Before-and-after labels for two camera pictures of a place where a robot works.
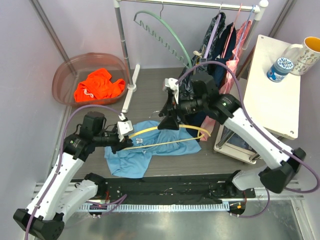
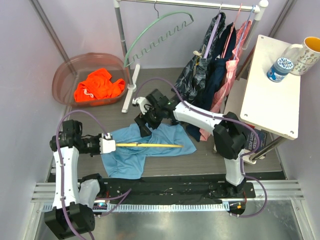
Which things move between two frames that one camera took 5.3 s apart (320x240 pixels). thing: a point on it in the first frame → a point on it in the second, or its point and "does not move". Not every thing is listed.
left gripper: (120, 145) → (97, 138)
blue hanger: (244, 32) does not move
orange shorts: (99, 85) does not move
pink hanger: (231, 31) does not move
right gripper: (169, 123) → (142, 119)
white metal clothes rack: (258, 10) does not move
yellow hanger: (156, 128) → (137, 144)
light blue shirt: (149, 140) does not move
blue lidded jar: (278, 72) does not move
